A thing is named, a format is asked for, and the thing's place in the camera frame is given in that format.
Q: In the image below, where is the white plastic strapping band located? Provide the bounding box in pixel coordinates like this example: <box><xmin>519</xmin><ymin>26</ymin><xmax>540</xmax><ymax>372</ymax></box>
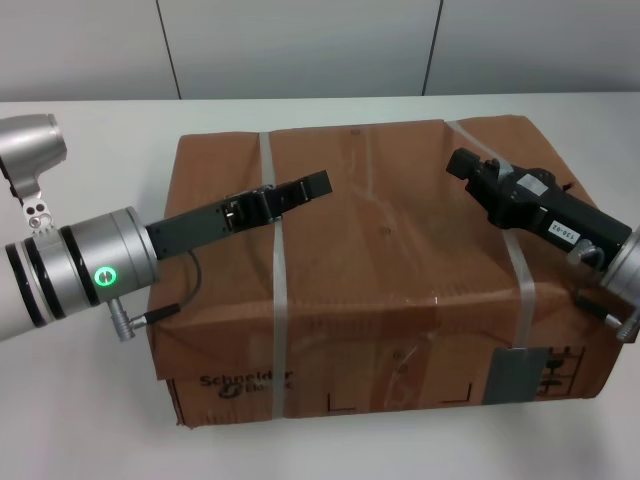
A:
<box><xmin>444</xmin><ymin>119</ymin><xmax>537</xmax><ymax>350</ymax></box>
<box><xmin>257</xmin><ymin>130</ymin><xmax>292</xmax><ymax>420</ymax></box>

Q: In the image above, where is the black cable with silver plug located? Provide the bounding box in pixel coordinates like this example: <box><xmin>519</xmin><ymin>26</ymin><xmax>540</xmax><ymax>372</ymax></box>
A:
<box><xmin>109</xmin><ymin>249</ymin><xmax>201</xmax><ymax>344</ymax></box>
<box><xmin>564</xmin><ymin>239</ymin><xmax>640</xmax><ymax>345</ymax></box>

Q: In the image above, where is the brown cardboard box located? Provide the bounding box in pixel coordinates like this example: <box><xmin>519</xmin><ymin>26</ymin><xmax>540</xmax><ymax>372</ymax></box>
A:
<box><xmin>148</xmin><ymin>113</ymin><xmax>629</xmax><ymax>430</ymax></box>

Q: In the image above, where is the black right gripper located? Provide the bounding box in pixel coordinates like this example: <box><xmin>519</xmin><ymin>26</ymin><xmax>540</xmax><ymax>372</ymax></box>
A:
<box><xmin>446</xmin><ymin>148</ymin><xmax>631</xmax><ymax>271</ymax></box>

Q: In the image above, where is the silver perforated bracket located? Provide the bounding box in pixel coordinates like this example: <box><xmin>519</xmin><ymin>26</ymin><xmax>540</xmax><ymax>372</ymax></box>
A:
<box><xmin>20</xmin><ymin>197</ymin><xmax>57</xmax><ymax>239</ymax></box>

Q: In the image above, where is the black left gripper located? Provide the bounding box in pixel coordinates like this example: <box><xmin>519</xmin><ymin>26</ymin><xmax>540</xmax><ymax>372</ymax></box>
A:
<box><xmin>147</xmin><ymin>170</ymin><xmax>334</xmax><ymax>261</ymax></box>

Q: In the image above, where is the grey rectangular label sticker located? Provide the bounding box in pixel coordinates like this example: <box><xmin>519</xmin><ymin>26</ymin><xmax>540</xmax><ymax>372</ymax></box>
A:
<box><xmin>482</xmin><ymin>346</ymin><xmax>550</xmax><ymax>405</ymax></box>

